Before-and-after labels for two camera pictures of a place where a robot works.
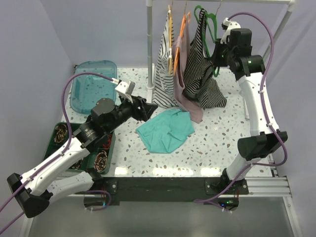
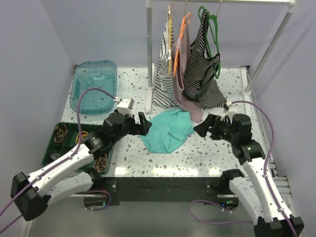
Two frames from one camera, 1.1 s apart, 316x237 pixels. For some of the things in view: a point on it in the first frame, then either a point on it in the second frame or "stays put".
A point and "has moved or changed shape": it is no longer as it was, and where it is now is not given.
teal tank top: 166,132 stays put
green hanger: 207,21 has moved or changed shape
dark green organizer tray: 101,160 stays put
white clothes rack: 149,5 stays put
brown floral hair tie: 100,161 stays put
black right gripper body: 222,54 → 222,130
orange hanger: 181,31 stays put
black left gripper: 144,113 → 141,129
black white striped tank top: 198,80 stays put
